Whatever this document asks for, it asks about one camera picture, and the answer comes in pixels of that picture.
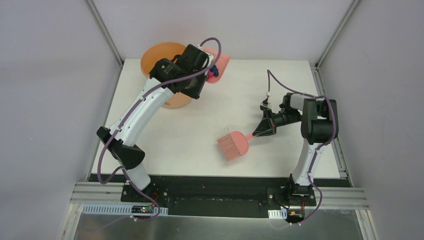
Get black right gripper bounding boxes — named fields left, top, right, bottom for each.
left=253, top=108, right=301, bottom=137

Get pink dustpan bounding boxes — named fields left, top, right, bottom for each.
left=205, top=47, right=231, bottom=84

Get pink hand brush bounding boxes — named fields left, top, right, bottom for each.
left=216, top=131, right=255, bottom=162

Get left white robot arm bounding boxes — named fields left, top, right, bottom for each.
left=96, top=44, right=216, bottom=203

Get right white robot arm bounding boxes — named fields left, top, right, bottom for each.
left=252, top=93, right=339, bottom=205

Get blue paper scrap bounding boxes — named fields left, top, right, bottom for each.
left=209, top=65, right=219, bottom=77

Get orange plastic bucket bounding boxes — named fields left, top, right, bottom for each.
left=140, top=41, right=192, bottom=109

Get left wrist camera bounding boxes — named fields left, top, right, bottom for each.
left=197, top=44, right=214, bottom=59

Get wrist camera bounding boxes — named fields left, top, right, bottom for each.
left=259, top=96, right=272, bottom=111
left=197, top=44, right=214, bottom=59

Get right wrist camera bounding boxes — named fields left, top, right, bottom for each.
left=259, top=96, right=272, bottom=111

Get right white cable duct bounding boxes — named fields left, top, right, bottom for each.
left=267, top=208, right=288, bottom=220

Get white cable duct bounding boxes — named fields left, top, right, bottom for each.
left=81, top=203, right=168, bottom=217
left=267, top=208, right=288, bottom=220

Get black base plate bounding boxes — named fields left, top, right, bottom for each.
left=89, top=173, right=352, bottom=220

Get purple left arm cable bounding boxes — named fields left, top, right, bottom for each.
left=96, top=37, right=223, bottom=223

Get aluminium frame rail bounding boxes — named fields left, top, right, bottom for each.
left=70, top=182, right=370, bottom=210

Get left white cable duct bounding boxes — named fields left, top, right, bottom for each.
left=81, top=203, right=168, bottom=217

